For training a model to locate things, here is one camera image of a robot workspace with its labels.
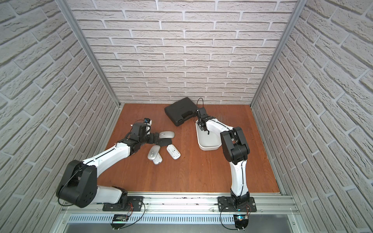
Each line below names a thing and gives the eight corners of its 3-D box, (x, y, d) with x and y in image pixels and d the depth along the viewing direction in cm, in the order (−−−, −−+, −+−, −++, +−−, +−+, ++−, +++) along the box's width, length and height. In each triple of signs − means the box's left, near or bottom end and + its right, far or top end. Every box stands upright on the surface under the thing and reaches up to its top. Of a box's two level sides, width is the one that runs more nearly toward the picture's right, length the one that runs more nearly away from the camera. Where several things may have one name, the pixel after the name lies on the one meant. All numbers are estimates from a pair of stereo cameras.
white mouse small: (152, 162, 89) (151, 161, 87) (158, 154, 93) (158, 152, 91) (158, 166, 88) (158, 164, 86) (164, 157, 92) (164, 155, 90)
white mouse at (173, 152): (175, 161, 90) (175, 160, 88) (164, 149, 96) (164, 147, 94) (182, 156, 93) (182, 154, 91) (171, 144, 98) (171, 142, 96)
